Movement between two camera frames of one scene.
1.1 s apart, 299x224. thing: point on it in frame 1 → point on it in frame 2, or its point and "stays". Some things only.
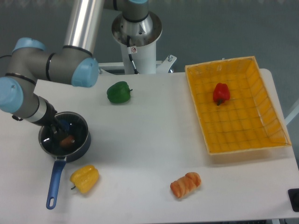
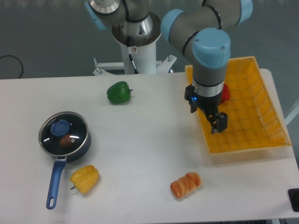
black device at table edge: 294,197 stays
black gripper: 48,119 → 210,103
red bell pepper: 221,93 stays
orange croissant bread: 186,185 stays
